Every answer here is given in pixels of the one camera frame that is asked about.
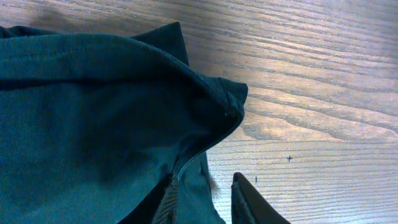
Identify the black t-shirt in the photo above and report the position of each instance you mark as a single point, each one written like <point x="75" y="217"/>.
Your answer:
<point x="93" y="126"/>

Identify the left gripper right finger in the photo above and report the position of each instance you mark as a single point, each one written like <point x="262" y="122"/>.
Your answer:
<point x="248" y="206"/>

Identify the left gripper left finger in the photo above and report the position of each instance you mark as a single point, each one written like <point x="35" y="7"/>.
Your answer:
<point x="167" y="210"/>

